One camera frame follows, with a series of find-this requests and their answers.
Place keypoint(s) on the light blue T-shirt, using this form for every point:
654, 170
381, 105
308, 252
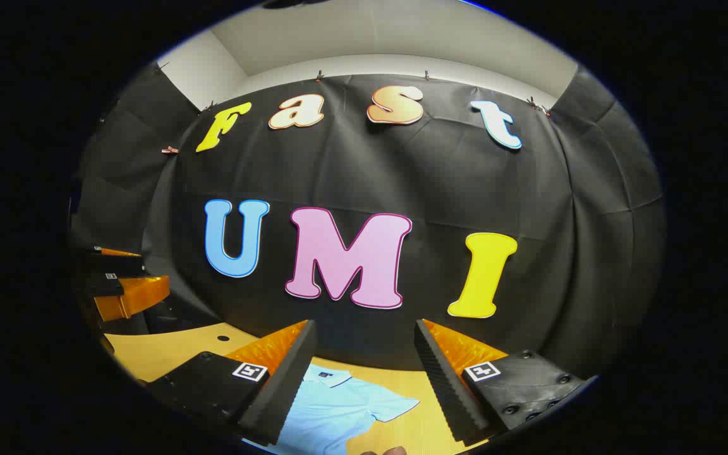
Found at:
339, 411

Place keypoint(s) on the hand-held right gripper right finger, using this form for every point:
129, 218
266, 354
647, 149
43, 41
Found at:
446, 392

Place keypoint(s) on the black backdrop cloth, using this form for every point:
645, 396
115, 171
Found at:
440, 177

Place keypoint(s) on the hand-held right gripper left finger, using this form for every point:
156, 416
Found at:
288, 385

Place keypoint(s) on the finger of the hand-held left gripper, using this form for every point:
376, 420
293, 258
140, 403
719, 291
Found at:
114, 262
139, 297

